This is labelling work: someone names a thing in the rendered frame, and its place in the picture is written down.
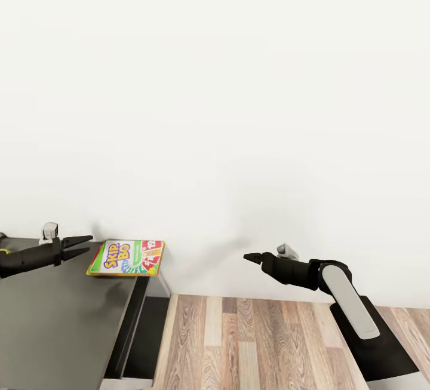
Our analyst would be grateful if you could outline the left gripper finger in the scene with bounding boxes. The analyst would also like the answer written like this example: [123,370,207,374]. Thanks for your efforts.
[60,235,93,254]
[61,248,90,261]

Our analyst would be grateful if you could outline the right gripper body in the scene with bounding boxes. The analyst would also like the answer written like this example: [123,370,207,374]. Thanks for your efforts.
[261,252,297,285]

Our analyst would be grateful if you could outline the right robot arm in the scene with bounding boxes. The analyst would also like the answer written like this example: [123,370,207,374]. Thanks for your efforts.
[244,243,430,390]

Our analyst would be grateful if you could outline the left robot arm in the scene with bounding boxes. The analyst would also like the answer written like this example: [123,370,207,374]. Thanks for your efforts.
[0,222,93,279]

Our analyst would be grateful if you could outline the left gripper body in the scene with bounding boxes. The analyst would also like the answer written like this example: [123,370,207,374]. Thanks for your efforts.
[21,237,62,272]

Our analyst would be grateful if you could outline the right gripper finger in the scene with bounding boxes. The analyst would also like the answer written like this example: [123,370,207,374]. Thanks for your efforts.
[244,253,265,265]

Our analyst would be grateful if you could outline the board game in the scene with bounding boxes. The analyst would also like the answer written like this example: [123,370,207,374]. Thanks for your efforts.
[87,240,165,277]

